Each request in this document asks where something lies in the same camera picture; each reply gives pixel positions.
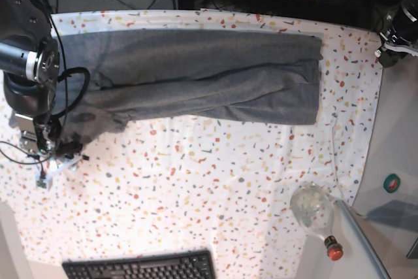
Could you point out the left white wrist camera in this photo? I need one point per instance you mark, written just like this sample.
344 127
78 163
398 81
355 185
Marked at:
401 48

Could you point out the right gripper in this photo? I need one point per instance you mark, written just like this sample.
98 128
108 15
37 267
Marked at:
41 135

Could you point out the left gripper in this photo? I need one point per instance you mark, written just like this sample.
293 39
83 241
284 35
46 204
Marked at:
397 33

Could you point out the grey metal bar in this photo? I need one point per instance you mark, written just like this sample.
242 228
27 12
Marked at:
360 259

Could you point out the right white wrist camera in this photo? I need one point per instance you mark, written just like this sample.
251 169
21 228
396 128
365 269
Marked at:
48 170

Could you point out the black keyboard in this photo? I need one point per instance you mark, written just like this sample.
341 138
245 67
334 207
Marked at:
195 264

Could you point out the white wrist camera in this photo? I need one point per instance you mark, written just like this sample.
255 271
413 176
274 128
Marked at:
401 48
48 170

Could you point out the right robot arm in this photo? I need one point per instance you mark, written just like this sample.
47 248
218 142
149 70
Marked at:
33 63

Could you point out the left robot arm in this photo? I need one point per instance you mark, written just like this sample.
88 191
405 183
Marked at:
398 10

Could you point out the green tape roll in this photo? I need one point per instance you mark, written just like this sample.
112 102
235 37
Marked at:
391 183

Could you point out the terrazzo pattern tablecloth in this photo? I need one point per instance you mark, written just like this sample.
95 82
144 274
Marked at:
177 184

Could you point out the grey t-shirt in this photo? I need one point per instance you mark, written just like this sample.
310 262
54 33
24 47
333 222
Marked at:
161 73

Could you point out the clear bottle with red cap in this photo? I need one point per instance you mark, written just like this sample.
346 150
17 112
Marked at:
313 209

